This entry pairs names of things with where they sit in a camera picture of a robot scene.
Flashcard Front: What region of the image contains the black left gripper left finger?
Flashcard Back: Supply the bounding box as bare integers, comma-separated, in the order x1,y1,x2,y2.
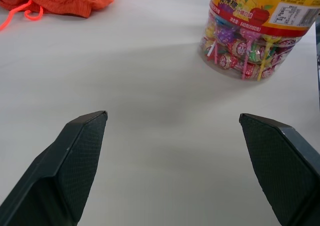
0,110,109,226

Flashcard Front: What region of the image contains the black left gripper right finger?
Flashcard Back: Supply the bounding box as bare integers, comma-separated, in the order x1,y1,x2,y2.
238,113,320,226

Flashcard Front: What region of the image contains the clear plastic lollipop jar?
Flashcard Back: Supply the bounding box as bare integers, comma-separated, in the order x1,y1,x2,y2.
199,0,320,81

